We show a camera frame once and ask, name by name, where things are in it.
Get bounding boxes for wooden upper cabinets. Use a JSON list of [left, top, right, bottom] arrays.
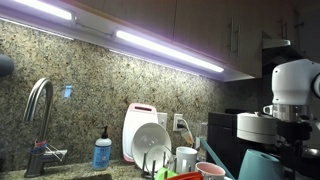
[[63, 0, 298, 79]]

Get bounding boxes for white light switch plate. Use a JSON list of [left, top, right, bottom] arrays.
[[157, 112, 167, 128]]

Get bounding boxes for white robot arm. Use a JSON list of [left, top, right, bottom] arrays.
[[268, 59, 320, 180]]

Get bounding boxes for small white plate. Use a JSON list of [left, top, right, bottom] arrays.
[[146, 145, 172, 172]]

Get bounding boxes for metal dish rack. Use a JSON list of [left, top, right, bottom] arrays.
[[141, 151, 178, 180]]

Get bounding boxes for silver kitchen faucet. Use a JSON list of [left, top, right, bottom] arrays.
[[22, 77, 69, 178]]

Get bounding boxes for blue soap dispenser bottle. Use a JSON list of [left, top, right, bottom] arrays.
[[92, 126, 112, 170]]

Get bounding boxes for clear glass water tank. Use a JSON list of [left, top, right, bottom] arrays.
[[195, 122, 207, 161]]

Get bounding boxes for range hood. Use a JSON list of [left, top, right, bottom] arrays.
[[262, 32, 304, 66]]

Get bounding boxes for right under-cabinet light bar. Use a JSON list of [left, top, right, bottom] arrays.
[[115, 30, 224, 73]]

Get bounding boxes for dark round wall object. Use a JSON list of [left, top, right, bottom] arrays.
[[0, 54, 14, 77]]

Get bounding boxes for green plastic bowl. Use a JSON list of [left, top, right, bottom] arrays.
[[155, 167, 177, 180]]

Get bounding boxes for pink white mug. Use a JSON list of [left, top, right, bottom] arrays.
[[195, 162, 226, 180]]

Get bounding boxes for under-cabinet light bar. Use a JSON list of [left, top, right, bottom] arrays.
[[14, 0, 73, 20], [115, 30, 224, 73]]

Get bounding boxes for white pink cutting board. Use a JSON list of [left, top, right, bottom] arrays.
[[122, 103, 158, 162]]

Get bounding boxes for left under-cabinet light bar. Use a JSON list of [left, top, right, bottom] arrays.
[[14, 0, 73, 20]]

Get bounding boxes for white wall outlet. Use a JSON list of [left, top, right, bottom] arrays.
[[173, 114, 183, 132]]

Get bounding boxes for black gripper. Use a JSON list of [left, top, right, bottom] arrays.
[[276, 120, 312, 180]]

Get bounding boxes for large white bowl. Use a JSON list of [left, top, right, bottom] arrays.
[[131, 123, 172, 168]]

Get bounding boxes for white plug with cable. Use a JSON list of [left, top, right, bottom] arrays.
[[177, 119, 194, 145]]

